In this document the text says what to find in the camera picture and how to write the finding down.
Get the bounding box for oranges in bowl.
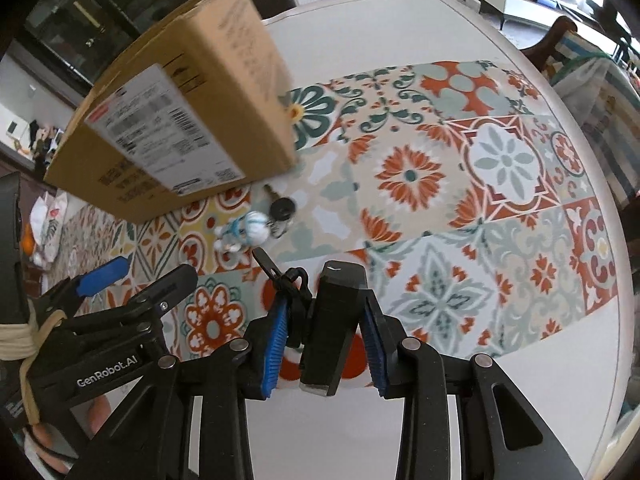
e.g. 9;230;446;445
21;223;36;257

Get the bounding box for person's left hand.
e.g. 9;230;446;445
25;394;112;479

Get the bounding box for blue white figurine keychain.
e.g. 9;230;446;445
213;184;297;254

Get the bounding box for printed snack bag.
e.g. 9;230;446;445
29;192;68;270

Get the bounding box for striped cushion wooden chair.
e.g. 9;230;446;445
522;16;639;209

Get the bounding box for black car key fob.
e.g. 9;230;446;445
245;248;368;400

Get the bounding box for white tv cabinet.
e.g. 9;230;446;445
480;0;602;32

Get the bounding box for patterned tile table runner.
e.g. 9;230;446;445
50;61;620;385

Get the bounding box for brown cardboard box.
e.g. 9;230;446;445
44;0;296;223

